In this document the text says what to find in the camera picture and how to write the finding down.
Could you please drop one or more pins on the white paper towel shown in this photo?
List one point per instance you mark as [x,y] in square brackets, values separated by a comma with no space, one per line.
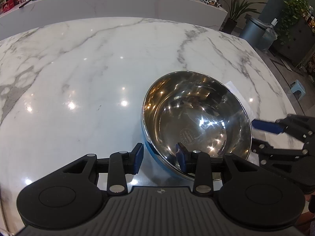
[243,100]

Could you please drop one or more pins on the grey metal trash bin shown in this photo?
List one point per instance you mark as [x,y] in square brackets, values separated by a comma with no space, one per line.
[253,33]

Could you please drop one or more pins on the red gift box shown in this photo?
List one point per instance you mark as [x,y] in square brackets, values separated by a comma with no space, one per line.
[7,7]

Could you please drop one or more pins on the blue steel bowl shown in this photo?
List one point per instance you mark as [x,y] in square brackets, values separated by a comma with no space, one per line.
[196,108]

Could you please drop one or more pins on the black white toy figures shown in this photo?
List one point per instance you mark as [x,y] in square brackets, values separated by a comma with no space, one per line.
[211,0]

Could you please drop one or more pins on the grey drawer cabinet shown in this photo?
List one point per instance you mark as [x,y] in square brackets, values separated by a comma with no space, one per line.
[300,44]

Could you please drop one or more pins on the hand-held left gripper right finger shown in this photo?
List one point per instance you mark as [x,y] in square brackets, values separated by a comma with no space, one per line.
[181,157]

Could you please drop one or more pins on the clear plastic bag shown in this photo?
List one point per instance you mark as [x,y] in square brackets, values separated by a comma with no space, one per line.
[270,38]

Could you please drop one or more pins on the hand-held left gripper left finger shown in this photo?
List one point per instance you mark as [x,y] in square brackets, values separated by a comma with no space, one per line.
[139,157]

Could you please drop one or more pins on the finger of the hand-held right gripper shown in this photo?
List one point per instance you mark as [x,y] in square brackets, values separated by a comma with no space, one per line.
[267,125]
[278,153]

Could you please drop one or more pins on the black remote control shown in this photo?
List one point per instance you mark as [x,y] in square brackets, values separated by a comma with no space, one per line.
[25,4]

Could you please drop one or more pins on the trailing green ivy plant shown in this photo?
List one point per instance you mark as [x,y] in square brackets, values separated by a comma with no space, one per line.
[292,9]

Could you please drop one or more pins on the person's right hand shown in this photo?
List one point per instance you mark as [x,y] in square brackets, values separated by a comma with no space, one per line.
[310,202]

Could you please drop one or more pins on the long leaf potted plant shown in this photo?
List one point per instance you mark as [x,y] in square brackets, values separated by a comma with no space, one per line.
[230,27]

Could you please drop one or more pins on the small plastic stool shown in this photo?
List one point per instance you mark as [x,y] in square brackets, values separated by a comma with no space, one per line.
[297,86]

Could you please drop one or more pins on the white wall switch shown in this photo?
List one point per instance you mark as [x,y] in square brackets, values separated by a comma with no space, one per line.
[275,22]

